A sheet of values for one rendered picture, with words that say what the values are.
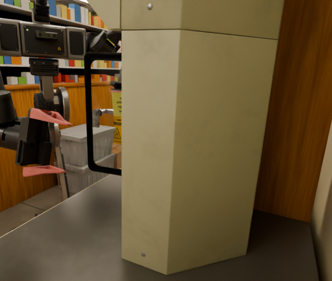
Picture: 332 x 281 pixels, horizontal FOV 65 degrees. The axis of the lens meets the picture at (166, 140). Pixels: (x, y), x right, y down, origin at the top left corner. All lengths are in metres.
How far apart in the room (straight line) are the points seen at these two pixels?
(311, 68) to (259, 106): 0.28
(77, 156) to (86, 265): 2.25
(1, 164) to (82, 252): 2.19
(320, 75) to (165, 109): 0.46
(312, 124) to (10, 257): 0.80
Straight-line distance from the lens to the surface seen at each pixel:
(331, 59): 0.79
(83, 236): 0.72
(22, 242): 0.74
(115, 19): 0.51
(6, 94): 0.66
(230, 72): 0.49
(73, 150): 2.83
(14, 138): 0.63
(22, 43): 1.41
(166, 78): 0.45
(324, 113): 0.80
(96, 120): 0.88
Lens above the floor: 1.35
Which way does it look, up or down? 15 degrees down
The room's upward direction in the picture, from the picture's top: 3 degrees clockwise
